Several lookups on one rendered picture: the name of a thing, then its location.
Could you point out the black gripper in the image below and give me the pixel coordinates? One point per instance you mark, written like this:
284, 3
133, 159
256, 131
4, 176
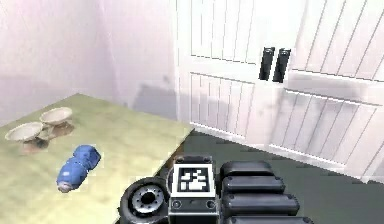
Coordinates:
146, 200

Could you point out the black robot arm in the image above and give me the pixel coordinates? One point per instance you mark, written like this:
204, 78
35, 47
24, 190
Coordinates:
253, 196

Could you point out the blue bottle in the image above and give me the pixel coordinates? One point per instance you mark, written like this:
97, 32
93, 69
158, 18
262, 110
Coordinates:
77, 166

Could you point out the white bowl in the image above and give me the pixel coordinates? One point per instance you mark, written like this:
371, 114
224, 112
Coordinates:
56, 115
24, 131

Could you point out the white panelled door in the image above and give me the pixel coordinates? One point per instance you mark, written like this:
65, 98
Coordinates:
333, 83
220, 66

